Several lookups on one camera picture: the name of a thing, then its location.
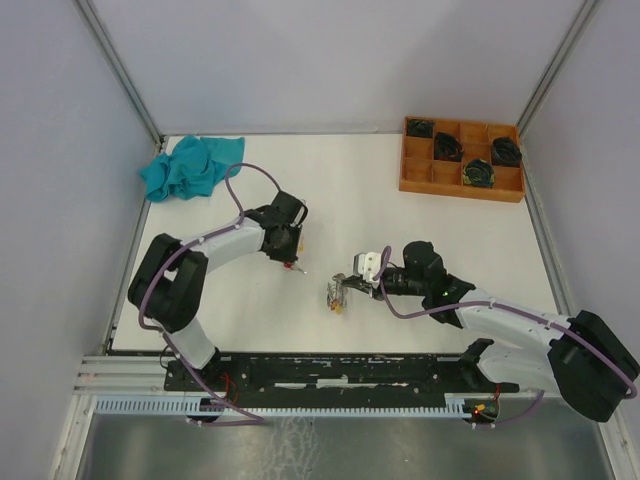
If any dark rolled sock right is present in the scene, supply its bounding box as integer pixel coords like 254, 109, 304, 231
491, 137, 522, 168

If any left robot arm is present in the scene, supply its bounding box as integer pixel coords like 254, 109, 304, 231
127, 191, 308, 390

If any red key tag with key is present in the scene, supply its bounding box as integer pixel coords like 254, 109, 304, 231
283, 262, 307, 275

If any dark rolled sock top-left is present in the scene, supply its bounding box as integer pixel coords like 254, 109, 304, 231
406, 117, 435, 139

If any teal cloth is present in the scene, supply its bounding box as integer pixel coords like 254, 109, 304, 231
139, 135, 245, 203

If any left aluminium corner post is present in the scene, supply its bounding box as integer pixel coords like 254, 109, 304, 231
72, 0, 164, 148

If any wooden compartment tray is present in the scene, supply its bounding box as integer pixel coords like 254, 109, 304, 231
399, 116, 526, 203

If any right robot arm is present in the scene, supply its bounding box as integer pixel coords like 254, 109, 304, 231
333, 241, 639, 423

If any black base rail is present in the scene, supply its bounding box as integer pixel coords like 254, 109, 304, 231
164, 337, 521, 409

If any dark rolled sock blue-yellow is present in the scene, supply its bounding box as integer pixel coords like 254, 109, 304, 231
462, 158, 495, 188

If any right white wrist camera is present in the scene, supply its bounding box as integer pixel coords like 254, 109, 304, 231
353, 252, 382, 284

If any white cable duct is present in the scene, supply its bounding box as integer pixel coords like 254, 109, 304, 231
94, 395, 471, 420

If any right aluminium corner post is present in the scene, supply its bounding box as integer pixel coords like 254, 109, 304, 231
514, 0, 601, 131

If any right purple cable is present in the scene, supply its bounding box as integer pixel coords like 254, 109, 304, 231
372, 244, 636, 431

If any aluminium corner post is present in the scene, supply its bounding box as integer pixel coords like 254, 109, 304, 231
514, 0, 601, 131
72, 0, 164, 148

